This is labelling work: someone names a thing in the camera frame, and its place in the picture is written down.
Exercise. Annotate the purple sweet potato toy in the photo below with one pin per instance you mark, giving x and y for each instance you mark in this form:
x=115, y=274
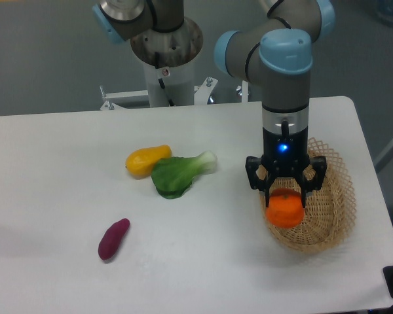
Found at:
x=112, y=239

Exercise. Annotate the yellow papaya toy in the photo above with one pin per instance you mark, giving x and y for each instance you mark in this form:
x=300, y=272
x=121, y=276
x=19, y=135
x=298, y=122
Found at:
x=141, y=162

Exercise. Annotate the woven wicker basket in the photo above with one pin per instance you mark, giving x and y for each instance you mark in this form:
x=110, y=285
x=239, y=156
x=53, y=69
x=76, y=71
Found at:
x=330, y=213

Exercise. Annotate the green bok choy toy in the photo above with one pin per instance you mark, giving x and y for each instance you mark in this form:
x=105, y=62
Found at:
x=173, y=176

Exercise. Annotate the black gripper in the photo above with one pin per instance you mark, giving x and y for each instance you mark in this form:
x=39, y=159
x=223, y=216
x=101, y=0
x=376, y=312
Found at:
x=285, y=157

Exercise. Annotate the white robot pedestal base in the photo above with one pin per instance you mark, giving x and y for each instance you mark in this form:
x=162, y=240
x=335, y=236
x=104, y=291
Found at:
x=165, y=87

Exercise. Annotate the orange fruit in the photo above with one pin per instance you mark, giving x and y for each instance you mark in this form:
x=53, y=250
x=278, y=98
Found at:
x=285, y=209

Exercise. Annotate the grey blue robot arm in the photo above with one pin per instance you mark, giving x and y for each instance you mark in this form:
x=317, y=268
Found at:
x=276, y=56

